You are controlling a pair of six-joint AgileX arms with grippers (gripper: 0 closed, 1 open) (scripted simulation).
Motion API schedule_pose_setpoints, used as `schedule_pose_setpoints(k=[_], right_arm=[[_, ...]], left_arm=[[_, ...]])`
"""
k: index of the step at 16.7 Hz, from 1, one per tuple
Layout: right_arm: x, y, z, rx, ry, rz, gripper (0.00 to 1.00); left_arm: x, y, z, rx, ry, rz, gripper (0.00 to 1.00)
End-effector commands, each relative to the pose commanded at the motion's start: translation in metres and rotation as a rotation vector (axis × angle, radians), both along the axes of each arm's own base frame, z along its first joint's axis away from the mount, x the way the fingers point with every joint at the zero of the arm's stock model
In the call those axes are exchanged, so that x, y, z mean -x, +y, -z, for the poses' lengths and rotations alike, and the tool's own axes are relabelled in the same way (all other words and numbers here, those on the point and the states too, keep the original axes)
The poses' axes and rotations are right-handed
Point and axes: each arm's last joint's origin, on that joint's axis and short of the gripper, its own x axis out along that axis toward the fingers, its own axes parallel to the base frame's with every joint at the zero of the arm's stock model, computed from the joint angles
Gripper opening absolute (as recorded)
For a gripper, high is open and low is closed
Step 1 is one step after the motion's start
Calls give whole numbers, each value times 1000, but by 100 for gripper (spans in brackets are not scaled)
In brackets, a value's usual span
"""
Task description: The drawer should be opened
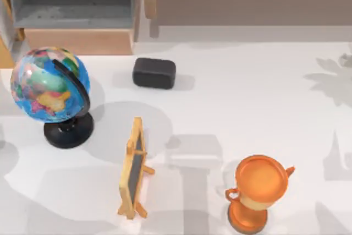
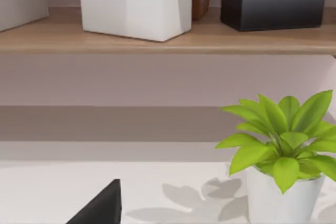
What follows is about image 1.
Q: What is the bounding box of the pulled-out drawer with grey inside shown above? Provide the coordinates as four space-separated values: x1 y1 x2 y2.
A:
0 0 144 56

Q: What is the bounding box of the pale wooden drawer front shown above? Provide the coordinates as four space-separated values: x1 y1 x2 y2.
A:
24 28 132 56

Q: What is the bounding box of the blue globe on black stand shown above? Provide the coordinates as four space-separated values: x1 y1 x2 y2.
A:
9 47 95 149

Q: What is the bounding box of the black rounded box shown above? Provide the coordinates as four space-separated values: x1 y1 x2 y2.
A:
132 57 177 90

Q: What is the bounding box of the orange trophy cup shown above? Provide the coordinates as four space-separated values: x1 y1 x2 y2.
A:
224 154 295 233

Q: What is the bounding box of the wooden framed blackboard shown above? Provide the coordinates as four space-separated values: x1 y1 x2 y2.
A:
117 117 156 220

